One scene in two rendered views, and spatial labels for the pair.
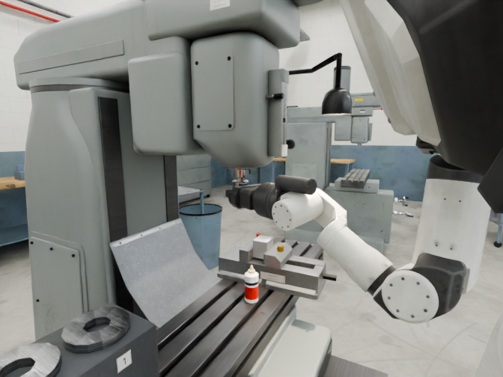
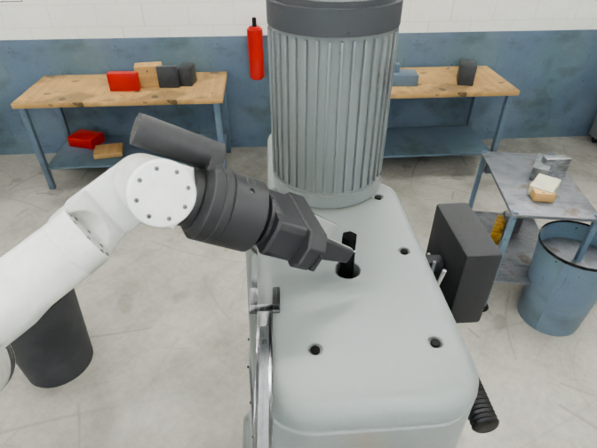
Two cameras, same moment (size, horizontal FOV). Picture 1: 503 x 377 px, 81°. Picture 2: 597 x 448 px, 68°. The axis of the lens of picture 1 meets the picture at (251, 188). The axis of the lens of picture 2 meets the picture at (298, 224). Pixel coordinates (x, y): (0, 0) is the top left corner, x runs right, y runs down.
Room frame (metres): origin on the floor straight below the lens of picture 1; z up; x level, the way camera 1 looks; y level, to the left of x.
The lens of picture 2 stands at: (0.50, -0.34, 2.32)
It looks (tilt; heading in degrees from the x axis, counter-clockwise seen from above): 36 degrees down; 58
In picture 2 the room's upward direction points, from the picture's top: straight up
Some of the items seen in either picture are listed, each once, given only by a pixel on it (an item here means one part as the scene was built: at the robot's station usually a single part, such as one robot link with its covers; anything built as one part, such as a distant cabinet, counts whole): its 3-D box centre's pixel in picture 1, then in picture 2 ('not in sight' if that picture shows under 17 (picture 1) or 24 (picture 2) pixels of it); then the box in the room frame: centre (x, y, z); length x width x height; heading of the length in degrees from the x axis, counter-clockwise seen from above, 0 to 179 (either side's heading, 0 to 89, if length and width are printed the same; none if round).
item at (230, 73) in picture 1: (239, 106); not in sight; (0.81, 0.03, 1.47); 0.21 x 0.19 x 0.32; 152
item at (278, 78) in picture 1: (278, 114); not in sight; (0.76, -0.07, 1.44); 0.04 x 0.04 x 0.21; 62
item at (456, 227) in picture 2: not in sight; (459, 261); (1.24, 0.14, 1.62); 0.20 x 0.09 x 0.21; 62
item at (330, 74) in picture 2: not in sight; (330, 96); (0.92, 0.25, 2.05); 0.20 x 0.20 x 0.32
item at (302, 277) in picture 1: (271, 262); not in sight; (0.93, -0.07, 0.97); 0.35 x 0.15 x 0.11; 65
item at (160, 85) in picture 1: (183, 109); not in sight; (0.90, 0.20, 1.47); 0.24 x 0.19 x 0.26; 152
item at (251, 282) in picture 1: (251, 282); not in sight; (0.79, 0.00, 0.97); 0.04 x 0.04 x 0.11
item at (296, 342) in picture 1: (241, 339); not in sight; (0.81, 0.03, 0.77); 0.50 x 0.35 x 0.12; 62
